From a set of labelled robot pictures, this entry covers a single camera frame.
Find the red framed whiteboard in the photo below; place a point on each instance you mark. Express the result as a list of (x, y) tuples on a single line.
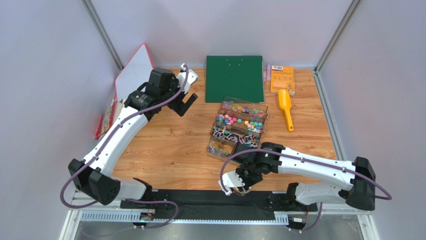
[(135, 73)]

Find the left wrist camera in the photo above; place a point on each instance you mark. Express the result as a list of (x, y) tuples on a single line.
[(186, 78)]

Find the clear box of lollipops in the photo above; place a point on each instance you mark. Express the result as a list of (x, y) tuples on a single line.
[(227, 135)]

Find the clear box of star candies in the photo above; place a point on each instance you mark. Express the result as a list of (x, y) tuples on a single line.
[(252, 121)]

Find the green cutting mat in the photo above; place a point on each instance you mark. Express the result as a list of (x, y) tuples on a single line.
[(236, 76)]

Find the pink marker pen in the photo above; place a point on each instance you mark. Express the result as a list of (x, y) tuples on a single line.
[(267, 73)]

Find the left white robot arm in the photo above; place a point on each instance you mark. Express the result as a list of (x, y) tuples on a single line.
[(93, 174)]

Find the stack of books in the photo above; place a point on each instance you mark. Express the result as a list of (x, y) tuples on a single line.
[(108, 118)]

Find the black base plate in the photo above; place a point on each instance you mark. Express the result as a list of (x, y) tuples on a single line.
[(215, 205)]

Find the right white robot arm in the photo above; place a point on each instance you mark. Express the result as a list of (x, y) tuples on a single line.
[(341, 181)]

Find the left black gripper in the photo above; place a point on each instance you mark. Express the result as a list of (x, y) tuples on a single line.
[(180, 104)]

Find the aluminium rail frame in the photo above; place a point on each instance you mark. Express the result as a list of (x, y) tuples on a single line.
[(332, 221)]

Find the yellow plastic scoop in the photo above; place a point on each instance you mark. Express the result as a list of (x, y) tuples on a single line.
[(284, 102)]

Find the round wooden jar lid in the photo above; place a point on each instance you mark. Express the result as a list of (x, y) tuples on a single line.
[(241, 191)]

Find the clear box of gummy candies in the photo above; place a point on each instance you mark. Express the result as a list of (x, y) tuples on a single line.
[(257, 110)]

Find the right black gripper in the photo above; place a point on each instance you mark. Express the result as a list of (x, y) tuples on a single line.
[(247, 179)]

